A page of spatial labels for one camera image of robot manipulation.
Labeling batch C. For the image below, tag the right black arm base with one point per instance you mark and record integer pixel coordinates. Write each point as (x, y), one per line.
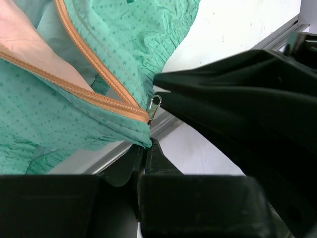
(302, 47)

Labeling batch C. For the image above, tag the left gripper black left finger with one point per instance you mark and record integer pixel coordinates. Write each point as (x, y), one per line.
(72, 206)

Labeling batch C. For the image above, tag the orange and teal jacket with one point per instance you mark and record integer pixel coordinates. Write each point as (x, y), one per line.
(78, 74)

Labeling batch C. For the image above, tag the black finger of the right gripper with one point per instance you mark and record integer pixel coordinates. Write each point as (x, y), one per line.
(259, 108)

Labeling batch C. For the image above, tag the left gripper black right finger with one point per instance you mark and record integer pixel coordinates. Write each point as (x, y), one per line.
(174, 205)

